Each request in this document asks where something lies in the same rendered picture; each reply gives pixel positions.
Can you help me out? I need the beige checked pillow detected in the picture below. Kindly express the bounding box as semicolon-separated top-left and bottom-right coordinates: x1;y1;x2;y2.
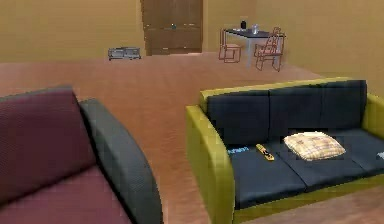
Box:
283;131;347;162

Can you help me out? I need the blue flat object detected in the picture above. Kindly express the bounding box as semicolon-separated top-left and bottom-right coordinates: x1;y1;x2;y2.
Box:
227;146;250;155

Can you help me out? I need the yellow remote control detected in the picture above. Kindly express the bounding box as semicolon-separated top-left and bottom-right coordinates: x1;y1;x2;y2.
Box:
255;143;276;162

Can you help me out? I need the brown wooden cupboard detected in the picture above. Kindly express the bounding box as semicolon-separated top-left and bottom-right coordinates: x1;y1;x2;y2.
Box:
140;0;204;57

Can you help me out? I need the olive sofa with dark cushions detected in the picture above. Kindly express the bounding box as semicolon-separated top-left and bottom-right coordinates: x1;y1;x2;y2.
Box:
185;76;384;224

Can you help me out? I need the grey low metal stand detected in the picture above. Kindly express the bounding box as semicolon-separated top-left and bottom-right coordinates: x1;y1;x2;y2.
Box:
107;46;142;62

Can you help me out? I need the dark top white leg table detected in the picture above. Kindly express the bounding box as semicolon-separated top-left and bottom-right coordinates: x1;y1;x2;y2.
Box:
223;27;287;70

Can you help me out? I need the maroon armchair with grey arm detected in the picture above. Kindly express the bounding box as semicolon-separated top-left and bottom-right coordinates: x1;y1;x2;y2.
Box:
0;85;164;224

